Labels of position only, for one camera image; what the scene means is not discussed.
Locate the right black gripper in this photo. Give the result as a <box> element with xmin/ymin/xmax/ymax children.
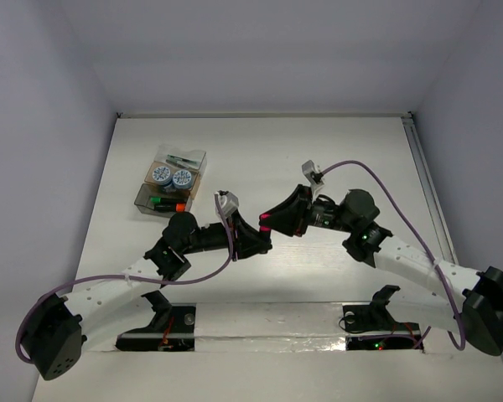
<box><xmin>259</xmin><ymin>186</ymin><xmax>355</xmax><ymax>239</ymax></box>

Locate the pink highlighter cap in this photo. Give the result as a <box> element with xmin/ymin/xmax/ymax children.
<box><xmin>259</xmin><ymin>214</ymin><xmax>271</xmax><ymax>233</ymax></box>

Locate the orange cap highlighter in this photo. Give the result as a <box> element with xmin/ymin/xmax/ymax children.
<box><xmin>153</xmin><ymin>203</ymin><xmax>186</xmax><ymax>213</ymax></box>

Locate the green cap highlighter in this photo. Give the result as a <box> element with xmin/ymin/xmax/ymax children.
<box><xmin>150</xmin><ymin>197</ymin><xmax>174</xmax><ymax>205</ymax></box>

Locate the blue white round jar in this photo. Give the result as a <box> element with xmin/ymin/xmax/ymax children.
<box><xmin>148</xmin><ymin>164</ymin><xmax>173</xmax><ymax>187</ymax></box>

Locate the clear green pen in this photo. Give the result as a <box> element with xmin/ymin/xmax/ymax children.
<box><xmin>167</xmin><ymin>154</ymin><xmax>200</xmax><ymax>165</ymax></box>

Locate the pink tip black highlighter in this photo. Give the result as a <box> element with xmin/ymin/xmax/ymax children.
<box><xmin>259</xmin><ymin>230</ymin><xmax>272</xmax><ymax>249</ymax></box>

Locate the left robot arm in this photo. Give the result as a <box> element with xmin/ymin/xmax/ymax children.
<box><xmin>15</xmin><ymin>212</ymin><xmax>272</xmax><ymax>380</ymax></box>

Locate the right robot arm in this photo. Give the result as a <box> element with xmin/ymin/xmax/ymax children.
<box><xmin>259</xmin><ymin>185</ymin><xmax>503</xmax><ymax>356</ymax></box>

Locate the clear plastic tray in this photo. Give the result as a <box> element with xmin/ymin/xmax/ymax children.
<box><xmin>154</xmin><ymin>144</ymin><xmax>207</xmax><ymax>172</ymax></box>

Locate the smoky grey plastic tray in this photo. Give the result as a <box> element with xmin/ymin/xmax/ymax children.
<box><xmin>134</xmin><ymin>183</ymin><xmax>193</xmax><ymax>218</ymax></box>

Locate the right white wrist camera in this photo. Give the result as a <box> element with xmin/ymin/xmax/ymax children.
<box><xmin>302</xmin><ymin>160</ymin><xmax>324</xmax><ymax>197</ymax></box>

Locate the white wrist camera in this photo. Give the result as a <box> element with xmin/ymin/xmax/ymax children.
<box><xmin>215</xmin><ymin>190</ymin><xmax>239</xmax><ymax>218</ymax></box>
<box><xmin>302</xmin><ymin>160</ymin><xmax>324</xmax><ymax>197</ymax></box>

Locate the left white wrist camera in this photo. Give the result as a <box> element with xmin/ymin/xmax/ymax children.
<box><xmin>215</xmin><ymin>190</ymin><xmax>239</xmax><ymax>218</ymax></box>

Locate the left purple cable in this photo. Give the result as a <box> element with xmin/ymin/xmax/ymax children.
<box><xmin>15</xmin><ymin>194</ymin><xmax>240</xmax><ymax>363</ymax></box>

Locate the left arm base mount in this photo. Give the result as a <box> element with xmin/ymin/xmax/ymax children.
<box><xmin>115</xmin><ymin>291</ymin><xmax>196</xmax><ymax>352</ymax></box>

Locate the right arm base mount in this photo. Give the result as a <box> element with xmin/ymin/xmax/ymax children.
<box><xmin>338</xmin><ymin>285</ymin><xmax>423</xmax><ymax>352</ymax></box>

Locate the aluminium side rail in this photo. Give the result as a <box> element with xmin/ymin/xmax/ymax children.
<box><xmin>401</xmin><ymin>113</ymin><xmax>459</xmax><ymax>264</ymax></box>

